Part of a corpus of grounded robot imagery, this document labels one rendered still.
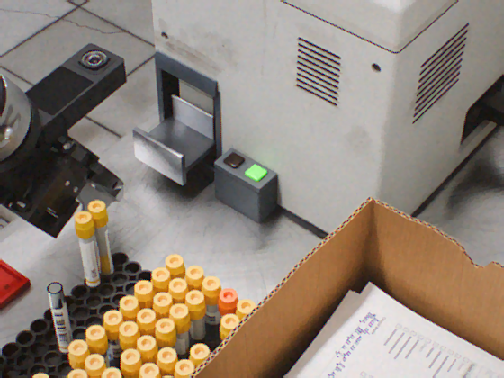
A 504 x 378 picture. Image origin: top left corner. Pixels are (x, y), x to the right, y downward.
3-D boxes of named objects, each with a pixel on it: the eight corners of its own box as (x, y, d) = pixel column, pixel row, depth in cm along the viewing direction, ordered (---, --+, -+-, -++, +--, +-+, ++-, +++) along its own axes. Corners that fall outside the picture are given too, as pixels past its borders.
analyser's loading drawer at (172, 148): (257, 60, 120) (257, 24, 116) (303, 84, 117) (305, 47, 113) (135, 157, 109) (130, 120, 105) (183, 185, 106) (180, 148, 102)
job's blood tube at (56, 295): (69, 351, 94) (55, 279, 87) (79, 359, 93) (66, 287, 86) (58, 360, 93) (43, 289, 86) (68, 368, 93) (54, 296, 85)
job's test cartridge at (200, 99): (205, 97, 112) (203, 50, 108) (239, 116, 110) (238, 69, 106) (180, 117, 110) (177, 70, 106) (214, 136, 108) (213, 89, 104)
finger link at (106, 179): (89, 184, 99) (44, 151, 91) (99, 168, 99) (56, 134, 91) (125, 206, 97) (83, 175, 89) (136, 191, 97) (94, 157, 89)
